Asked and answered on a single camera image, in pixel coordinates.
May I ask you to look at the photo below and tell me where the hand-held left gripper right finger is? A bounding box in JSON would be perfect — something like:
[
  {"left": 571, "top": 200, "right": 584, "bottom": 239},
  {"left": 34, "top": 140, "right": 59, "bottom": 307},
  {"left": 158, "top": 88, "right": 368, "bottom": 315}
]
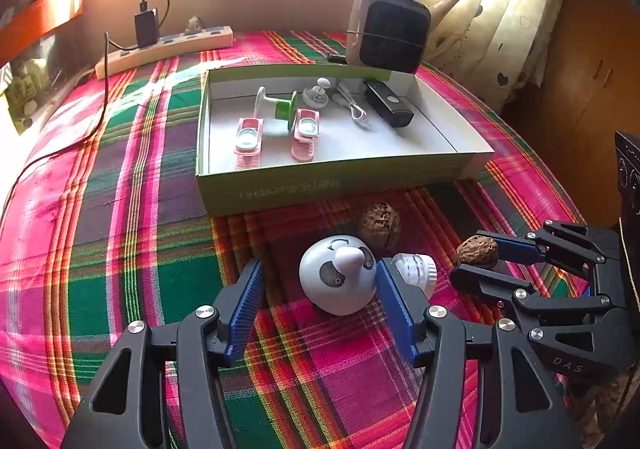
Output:
[{"left": 375, "top": 258, "right": 583, "bottom": 449}]

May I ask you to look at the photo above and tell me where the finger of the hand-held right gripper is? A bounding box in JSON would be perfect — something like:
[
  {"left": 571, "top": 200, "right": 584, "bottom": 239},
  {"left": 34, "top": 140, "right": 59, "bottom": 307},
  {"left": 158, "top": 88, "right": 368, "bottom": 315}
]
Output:
[
  {"left": 477, "top": 221, "right": 621, "bottom": 280},
  {"left": 450, "top": 263, "right": 633, "bottom": 375}
]

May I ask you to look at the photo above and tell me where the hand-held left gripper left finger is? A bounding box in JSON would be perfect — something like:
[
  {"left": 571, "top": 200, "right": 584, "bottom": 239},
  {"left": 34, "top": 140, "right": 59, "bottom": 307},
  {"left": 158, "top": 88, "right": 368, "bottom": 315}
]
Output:
[{"left": 60, "top": 259, "right": 266, "bottom": 449}]

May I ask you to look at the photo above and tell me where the brown walnut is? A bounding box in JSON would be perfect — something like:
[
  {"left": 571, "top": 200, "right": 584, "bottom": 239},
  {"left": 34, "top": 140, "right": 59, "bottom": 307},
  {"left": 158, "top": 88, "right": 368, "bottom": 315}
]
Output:
[
  {"left": 357, "top": 201, "right": 402, "bottom": 250},
  {"left": 456, "top": 235, "right": 500, "bottom": 270}
]

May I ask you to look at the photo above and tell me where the white panda toy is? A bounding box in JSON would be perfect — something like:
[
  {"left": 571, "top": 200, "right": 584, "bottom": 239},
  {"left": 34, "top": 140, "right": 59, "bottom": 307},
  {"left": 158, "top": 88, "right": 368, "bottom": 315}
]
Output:
[{"left": 299, "top": 235, "right": 379, "bottom": 316}]

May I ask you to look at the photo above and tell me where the green cardboard box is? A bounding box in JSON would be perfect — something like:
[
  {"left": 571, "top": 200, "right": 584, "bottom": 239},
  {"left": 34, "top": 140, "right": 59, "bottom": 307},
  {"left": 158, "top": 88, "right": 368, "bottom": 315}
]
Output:
[{"left": 195, "top": 63, "right": 496, "bottom": 217}]

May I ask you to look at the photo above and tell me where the pink clip with green oval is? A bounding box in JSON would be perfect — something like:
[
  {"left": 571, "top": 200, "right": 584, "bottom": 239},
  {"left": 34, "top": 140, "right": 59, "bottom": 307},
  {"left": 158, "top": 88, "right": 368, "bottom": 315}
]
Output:
[
  {"left": 234, "top": 116, "right": 263, "bottom": 171},
  {"left": 291, "top": 109, "right": 321, "bottom": 162}
]

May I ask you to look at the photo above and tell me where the small white knob plug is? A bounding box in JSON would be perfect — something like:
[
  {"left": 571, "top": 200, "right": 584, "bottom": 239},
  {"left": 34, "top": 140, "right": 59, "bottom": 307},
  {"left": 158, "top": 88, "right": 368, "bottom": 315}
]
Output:
[{"left": 302, "top": 77, "right": 332, "bottom": 110}]

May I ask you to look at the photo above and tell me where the white ribbed jar cap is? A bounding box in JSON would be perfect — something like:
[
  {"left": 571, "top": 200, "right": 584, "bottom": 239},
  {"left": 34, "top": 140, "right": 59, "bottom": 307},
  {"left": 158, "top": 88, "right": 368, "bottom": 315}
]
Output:
[{"left": 392, "top": 253, "right": 440, "bottom": 300}]

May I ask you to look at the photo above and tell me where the wooden cabinet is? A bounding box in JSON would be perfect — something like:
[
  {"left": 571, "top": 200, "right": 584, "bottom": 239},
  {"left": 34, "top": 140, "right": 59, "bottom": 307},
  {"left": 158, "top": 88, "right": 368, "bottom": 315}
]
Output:
[{"left": 500, "top": 0, "right": 640, "bottom": 225}]

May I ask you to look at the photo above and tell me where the plaid tablecloth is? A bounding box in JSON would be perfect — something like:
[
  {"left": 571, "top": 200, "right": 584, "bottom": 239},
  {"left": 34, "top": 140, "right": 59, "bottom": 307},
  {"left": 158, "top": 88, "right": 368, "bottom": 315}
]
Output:
[{"left": 0, "top": 31, "right": 601, "bottom": 449}]

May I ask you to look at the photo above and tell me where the black rectangular device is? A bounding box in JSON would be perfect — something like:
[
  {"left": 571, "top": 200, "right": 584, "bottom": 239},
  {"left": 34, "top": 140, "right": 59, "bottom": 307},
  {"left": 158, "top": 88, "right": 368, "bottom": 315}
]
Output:
[{"left": 363, "top": 80, "right": 416, "bottom": 128}]

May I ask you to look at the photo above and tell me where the green and white small container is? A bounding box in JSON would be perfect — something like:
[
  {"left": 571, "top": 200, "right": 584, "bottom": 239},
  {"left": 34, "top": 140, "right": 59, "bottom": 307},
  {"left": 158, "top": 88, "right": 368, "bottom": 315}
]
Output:
[{"left": 255, "top": 86, "right": 300, "bottom": 132}]

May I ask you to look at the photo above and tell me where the cream heart print curtain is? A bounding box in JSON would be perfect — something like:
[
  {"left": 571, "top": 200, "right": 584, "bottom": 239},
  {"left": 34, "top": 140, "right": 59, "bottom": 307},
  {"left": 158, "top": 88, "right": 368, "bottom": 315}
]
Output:
[{"left": 400, "top": 0, "right": 571, "bottom": 102}]

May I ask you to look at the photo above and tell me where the white and black heater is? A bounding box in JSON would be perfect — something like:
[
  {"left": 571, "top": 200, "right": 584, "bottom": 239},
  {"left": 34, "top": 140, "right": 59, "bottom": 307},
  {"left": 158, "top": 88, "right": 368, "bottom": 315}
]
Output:
[{"left": 346, "top": 0, "right": 432, "bottom": 76}]

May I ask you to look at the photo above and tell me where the beige power strip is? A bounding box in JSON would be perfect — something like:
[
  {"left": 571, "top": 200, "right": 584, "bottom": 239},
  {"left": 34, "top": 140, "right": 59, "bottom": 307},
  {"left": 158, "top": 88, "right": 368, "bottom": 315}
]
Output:
[{"left": 95, "top": 25, "right": 235, "bottom": 80}]

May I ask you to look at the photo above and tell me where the black charger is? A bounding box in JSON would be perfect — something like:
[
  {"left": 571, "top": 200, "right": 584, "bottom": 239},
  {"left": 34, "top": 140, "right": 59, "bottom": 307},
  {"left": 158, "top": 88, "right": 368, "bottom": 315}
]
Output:
[{"left": 134, "top": 1, "right": 160, "bottom": 50}]

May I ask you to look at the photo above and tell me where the orange shelf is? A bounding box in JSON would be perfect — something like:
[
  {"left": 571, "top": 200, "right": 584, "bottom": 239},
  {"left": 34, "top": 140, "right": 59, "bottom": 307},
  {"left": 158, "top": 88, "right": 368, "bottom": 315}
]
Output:
[{"left": 0, "top": 0, "right": 86, "bottom": 62}]

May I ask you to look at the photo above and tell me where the black charger cable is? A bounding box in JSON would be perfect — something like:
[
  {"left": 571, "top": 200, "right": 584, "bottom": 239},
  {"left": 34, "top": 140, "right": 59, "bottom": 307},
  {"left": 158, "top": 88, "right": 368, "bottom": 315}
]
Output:
[{"left": 10, "top": 0, "right": 171, "bottom": 190}]

